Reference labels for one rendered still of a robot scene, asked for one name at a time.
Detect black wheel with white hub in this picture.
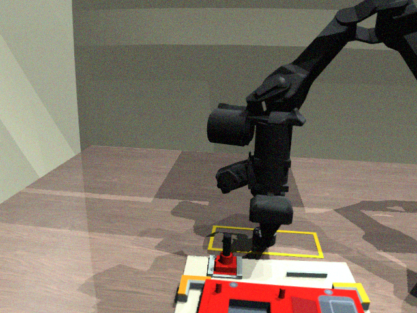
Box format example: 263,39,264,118
252,227,276,247

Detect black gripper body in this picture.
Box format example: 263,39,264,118
250,150,293,225

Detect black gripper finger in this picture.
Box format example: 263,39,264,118
259,223,281,243
251,189,285,197

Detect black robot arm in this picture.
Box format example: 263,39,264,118
207,0,417,194

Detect yellow rectangular outline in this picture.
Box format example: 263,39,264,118
208,225,324,259

